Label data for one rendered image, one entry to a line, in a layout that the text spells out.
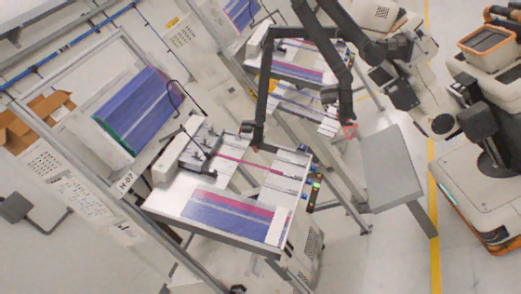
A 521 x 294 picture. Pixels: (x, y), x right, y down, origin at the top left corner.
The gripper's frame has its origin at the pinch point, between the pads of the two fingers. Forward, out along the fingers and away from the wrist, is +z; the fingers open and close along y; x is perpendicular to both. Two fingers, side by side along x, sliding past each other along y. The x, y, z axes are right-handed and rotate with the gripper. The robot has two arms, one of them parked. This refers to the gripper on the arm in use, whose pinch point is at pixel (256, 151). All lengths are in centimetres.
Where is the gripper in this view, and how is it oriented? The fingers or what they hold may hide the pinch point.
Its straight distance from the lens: 217.5
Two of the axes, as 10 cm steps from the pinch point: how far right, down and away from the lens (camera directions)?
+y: -2.9, 6.4, -7.1
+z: -1.1, 7.2, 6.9
